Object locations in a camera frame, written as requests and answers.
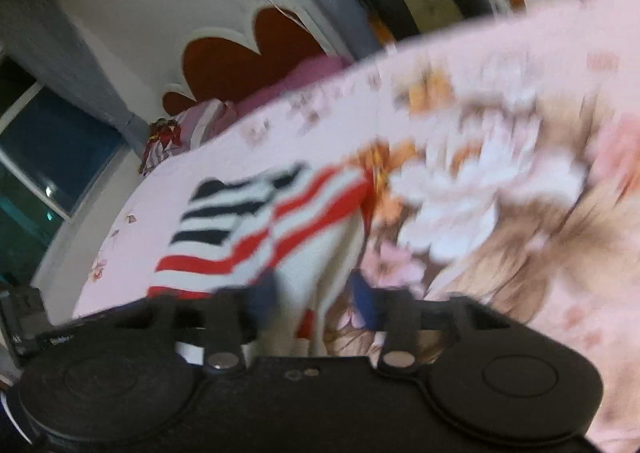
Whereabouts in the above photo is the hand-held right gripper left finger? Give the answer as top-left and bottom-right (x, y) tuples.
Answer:
(115, 278), (281, 376)

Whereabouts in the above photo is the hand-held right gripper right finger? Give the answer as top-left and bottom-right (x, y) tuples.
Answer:
(350, 275), (503, 376)

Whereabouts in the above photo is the white black red striped garment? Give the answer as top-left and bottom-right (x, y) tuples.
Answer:
(147, 163), (376, 354)

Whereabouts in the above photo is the dark window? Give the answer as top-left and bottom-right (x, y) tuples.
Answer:
(0, 58), (126, 286)

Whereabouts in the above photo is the striped pink pillow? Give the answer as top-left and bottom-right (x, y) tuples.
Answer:
(140, 100), (238, 176)

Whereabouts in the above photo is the red and white scalloped headboard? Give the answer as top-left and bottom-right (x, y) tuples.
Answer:
(162, 6), (346, 119)

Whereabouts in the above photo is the brown wooden chair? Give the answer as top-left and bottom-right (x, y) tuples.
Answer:
(367, 10), (403, 46)

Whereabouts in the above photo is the pink floral bed sheet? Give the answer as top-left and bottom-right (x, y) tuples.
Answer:
(72, 0), (640, 453)

